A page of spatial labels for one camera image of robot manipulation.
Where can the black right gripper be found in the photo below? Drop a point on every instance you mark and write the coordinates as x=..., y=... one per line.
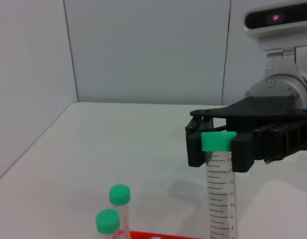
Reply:
x=267, y=109

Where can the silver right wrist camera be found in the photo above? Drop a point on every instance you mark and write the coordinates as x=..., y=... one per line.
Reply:
x=280, y=17

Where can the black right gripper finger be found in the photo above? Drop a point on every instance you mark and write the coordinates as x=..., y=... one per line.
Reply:
x=194, y=149

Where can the orange plastic test tube rack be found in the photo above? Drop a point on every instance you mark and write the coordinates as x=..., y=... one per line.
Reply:
x=140, y=235

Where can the green capped clear test tube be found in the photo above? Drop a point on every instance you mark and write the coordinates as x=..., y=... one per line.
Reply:
x=219, y=142
x=119, y=194
x=107, y=221

